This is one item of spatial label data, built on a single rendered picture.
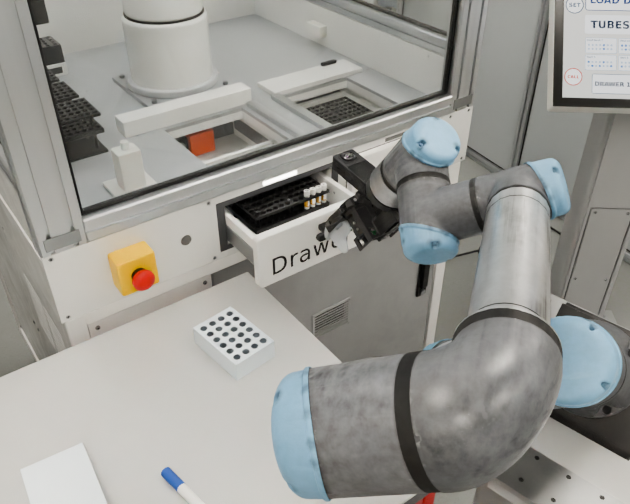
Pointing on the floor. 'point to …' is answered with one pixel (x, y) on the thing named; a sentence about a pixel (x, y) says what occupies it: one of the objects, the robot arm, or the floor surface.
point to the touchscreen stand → (602, 210)
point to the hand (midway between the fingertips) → (336, 229)
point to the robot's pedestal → (588, 463)
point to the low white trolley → (155, 409)
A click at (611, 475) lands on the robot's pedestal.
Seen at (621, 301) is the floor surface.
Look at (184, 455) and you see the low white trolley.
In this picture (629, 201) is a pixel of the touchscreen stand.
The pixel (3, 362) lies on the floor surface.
